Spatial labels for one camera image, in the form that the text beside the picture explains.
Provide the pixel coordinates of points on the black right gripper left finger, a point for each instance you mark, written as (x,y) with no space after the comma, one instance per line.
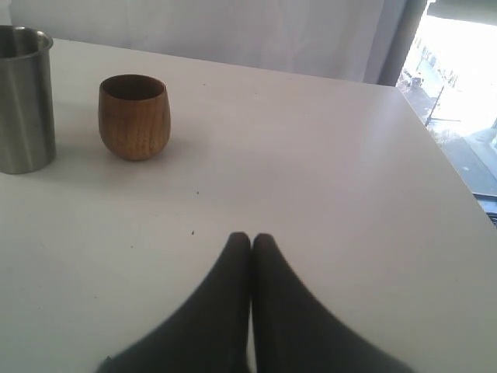
(209,331)

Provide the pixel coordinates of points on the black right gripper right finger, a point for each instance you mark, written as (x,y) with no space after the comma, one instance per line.
(295,332)

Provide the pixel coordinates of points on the round wooden cup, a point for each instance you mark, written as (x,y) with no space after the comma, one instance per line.
(134,116)

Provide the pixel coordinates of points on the stainless steel cup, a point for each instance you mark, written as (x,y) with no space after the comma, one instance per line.
(27,115)

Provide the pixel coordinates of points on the white backdrop sheet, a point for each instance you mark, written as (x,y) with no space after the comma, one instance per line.
(360,41)

